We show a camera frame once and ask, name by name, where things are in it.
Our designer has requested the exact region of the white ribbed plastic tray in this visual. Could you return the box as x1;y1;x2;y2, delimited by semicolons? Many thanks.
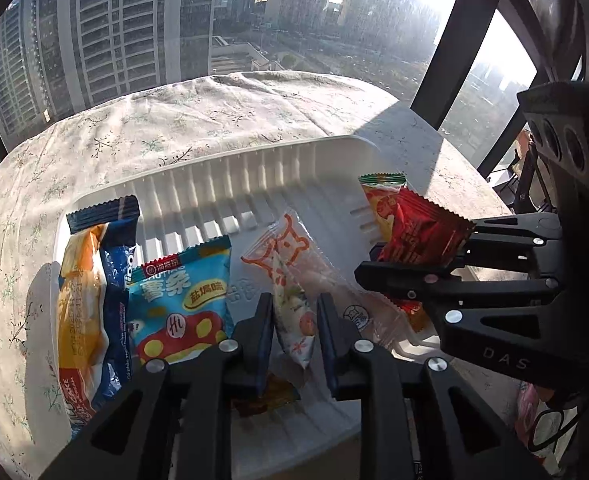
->
49;135;455;480

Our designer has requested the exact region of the small floral snack packet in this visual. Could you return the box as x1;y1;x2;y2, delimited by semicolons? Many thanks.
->
271;249;321;387

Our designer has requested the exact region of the floral tablecloth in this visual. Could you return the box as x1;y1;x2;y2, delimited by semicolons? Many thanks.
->
0;70;522;480

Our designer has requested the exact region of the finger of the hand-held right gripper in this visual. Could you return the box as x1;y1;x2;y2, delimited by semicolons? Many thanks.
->
354;244;589;392
461;212;564;273

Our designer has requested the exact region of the light blue chips packet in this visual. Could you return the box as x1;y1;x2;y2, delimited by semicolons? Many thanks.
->
126;235;234;367

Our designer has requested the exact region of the tall apartment building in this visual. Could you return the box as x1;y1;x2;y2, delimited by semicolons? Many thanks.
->
0;0;220;136

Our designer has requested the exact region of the blue and yellow cake packet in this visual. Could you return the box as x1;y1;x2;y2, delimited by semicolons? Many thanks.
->
56;195;141;442

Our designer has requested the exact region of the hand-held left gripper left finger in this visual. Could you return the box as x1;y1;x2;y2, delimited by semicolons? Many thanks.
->
39;292;276;480

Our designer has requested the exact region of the golden snack packet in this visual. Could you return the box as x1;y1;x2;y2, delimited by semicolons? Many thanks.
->
231;374;301;418

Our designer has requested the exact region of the red snack packet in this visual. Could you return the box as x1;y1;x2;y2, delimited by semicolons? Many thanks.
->
375;187;476;270

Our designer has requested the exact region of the pink snack packet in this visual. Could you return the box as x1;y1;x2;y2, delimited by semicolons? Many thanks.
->
515;384;589;477

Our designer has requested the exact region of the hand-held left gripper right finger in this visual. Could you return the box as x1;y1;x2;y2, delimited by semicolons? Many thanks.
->
317;292;550;480

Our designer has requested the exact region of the black window frame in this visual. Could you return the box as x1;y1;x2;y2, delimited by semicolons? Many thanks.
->
409;0;589;173

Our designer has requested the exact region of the orange packet with green edge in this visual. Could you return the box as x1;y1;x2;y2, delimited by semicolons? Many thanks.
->
357;172;438;337

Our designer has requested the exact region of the clear packet with orange print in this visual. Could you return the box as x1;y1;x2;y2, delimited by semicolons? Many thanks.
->
241;209;427;357

